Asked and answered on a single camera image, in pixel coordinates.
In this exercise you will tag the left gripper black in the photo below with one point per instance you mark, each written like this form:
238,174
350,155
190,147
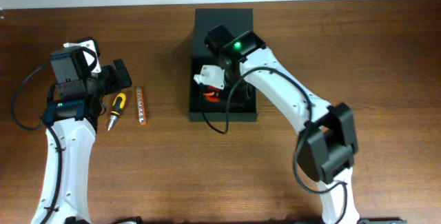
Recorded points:
115,83

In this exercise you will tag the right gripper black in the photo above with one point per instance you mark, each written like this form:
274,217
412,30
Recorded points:
238,97

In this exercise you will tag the small red cutting pliers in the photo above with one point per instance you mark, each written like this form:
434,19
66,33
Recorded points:
211,94

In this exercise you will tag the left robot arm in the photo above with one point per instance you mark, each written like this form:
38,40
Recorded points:
74,105

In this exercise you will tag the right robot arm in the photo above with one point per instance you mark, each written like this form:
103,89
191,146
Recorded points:
327,142

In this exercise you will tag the yellow black screwdriver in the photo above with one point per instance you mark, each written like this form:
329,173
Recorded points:
117,108

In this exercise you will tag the orange bit holder strip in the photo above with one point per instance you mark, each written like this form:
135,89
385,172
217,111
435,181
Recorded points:
140,106

